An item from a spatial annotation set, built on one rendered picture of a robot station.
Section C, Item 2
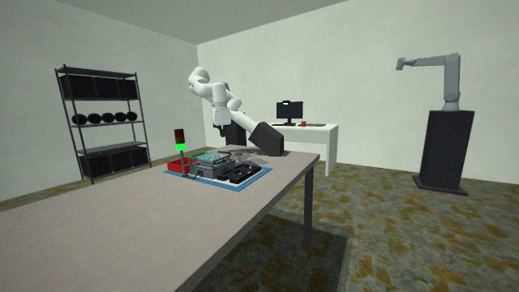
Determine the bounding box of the red bin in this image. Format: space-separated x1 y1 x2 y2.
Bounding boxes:
167 157 197 174

